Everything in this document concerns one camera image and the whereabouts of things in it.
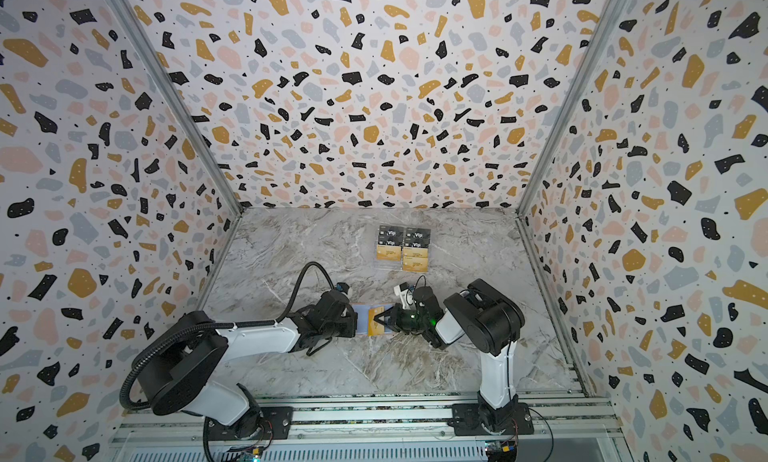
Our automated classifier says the gold vip card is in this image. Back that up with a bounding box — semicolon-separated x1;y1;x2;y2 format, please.
376;245;402;262
402;247;429;273
367;306;391;337

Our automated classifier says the tan leather card holder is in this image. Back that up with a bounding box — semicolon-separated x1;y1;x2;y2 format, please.
353;304;393;337

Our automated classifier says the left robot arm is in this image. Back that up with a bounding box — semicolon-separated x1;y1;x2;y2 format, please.
132;283;357;440

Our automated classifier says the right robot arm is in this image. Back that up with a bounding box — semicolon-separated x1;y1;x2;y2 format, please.
371;279;526;435

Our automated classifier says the clear acrylic card display stand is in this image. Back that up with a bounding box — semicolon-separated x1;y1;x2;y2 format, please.
375;225;432;271

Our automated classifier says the black VIP card left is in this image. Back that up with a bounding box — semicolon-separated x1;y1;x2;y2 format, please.
377;225;405;247

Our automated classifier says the black vip card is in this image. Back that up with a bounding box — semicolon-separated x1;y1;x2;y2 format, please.
403;227;431;249
377;225;405;247

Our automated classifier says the black VIP card right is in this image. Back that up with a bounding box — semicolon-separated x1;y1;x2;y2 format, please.
403;227;431;249

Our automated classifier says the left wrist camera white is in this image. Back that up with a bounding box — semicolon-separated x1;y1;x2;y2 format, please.
335;282;350;296

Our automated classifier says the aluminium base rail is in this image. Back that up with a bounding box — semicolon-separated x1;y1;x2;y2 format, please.
104;392;628;462

